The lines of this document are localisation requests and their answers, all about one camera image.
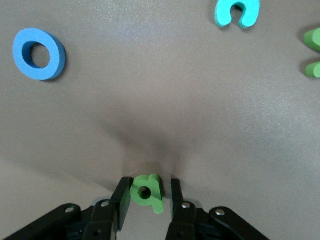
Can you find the green foam letter N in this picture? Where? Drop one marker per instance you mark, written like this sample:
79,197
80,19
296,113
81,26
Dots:
313,38

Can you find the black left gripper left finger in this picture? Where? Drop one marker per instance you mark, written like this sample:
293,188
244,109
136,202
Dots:
105,215

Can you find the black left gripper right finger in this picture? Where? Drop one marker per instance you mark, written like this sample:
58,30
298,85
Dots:
190,222

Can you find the teal foam letter c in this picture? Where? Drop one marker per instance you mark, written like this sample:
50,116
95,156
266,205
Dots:
222,12

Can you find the green foam letter b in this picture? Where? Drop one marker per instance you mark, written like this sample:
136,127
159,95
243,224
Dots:
150,183

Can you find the blue foam letter o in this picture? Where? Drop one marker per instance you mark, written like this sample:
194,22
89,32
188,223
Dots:
56,57

